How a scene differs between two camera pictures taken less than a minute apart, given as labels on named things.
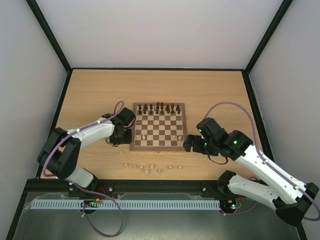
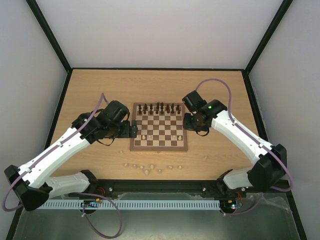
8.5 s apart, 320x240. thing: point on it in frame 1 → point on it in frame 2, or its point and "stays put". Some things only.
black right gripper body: (192, 143) → (188, 121)
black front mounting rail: (210, 186) stays put
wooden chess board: (159, 127) stays put
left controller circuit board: (91, 203) stays put
